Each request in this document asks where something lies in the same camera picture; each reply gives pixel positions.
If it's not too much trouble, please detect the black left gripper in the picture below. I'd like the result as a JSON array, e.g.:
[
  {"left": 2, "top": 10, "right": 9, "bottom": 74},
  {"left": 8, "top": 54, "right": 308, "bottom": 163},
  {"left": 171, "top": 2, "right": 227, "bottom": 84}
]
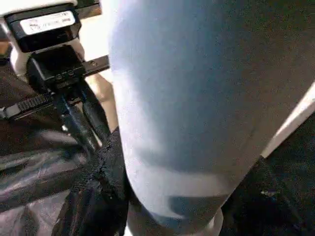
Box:
[{"left": 26, "top": 45, "right": 113, "bottom": 155}]

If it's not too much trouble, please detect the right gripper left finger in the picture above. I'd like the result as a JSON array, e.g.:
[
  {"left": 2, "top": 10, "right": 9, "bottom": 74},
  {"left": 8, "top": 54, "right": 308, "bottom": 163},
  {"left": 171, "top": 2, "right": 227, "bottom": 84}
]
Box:
[{"left": 51, "top": 127, "right": 134, "bottom": 236}]

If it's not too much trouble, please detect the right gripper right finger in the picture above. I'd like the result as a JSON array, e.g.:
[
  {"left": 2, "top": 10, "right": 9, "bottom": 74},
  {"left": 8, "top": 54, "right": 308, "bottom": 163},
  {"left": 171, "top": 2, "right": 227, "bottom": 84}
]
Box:
[{"left": 217, "top": 156, "right": 315, "bottom": 236}]

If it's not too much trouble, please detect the white plastic table top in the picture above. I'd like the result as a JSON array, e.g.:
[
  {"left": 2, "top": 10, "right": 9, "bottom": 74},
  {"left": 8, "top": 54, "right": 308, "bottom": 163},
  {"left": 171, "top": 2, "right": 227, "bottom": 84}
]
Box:
[{"left": 74, "top": 15, "right": 315, "bottom": 159}]

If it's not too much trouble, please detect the white plastic table leg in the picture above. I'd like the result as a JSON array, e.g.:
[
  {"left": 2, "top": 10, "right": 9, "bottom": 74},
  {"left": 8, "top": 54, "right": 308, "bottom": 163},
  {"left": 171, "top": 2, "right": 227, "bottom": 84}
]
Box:
[{"left": 100, "top": 0, "right": 315, "bottom": 236}]

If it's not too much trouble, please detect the black plastic mat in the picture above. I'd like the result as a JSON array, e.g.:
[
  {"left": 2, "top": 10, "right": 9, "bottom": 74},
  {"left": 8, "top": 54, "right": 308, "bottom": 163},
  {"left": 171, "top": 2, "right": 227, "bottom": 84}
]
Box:
[{"left": 0, "top": 44, "right": 315, "bottom": 236}]

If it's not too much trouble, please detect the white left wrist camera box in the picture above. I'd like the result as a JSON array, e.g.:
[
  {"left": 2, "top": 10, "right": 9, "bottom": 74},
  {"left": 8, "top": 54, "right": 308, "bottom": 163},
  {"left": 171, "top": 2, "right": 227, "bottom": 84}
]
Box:
[{"left": 2, "top": 1, "right": 87, "bottom": 82}]

